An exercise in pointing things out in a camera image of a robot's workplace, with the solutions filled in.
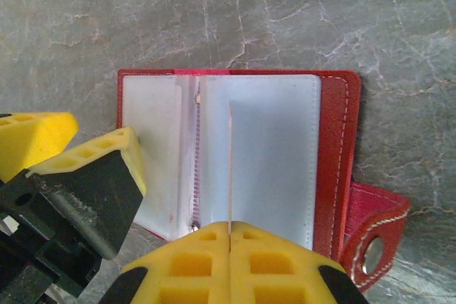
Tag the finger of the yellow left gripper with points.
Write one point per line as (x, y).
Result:
(35, 140)
(99, 190)

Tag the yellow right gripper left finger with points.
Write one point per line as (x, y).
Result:
(185, 268)

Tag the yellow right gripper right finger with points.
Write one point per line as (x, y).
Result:
(274, 268)

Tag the red leather card holder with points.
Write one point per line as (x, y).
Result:
(331, 161)

